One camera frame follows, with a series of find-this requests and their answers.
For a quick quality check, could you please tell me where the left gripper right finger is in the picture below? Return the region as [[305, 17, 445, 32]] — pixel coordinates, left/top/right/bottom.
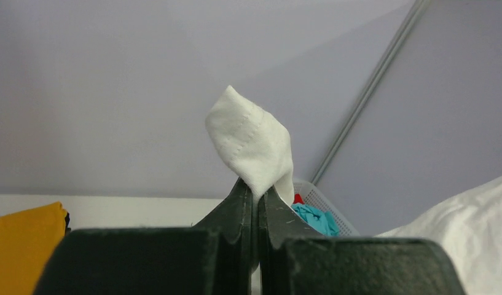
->
[[257, 189, 465, 294]]

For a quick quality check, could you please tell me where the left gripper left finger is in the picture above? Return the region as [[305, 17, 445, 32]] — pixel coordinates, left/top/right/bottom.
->
[[34, 179, 253, 294]]

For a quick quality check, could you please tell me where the white t shirt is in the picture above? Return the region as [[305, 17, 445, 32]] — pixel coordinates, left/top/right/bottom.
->
[[205, 87, 502, 294]]

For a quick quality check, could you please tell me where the cyan t shirt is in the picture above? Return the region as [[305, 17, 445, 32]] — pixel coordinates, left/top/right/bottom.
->
[[291, 203, 340, 237]]

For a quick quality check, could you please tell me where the red t shirt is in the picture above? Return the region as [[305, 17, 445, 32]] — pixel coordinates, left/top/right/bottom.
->
[[293, 194, 305, 205]]

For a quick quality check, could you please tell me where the white plastic basket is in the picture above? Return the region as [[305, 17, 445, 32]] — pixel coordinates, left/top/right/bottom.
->
[[293, 179, 359, 237]]

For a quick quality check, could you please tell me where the folded orange t shirt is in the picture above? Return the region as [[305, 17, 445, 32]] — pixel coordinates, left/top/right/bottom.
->
[[0, 202, 68, 294]]

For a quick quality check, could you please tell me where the right corner metal post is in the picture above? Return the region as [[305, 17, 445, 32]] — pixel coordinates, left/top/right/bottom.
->
[[310, 0, 429, 185]]

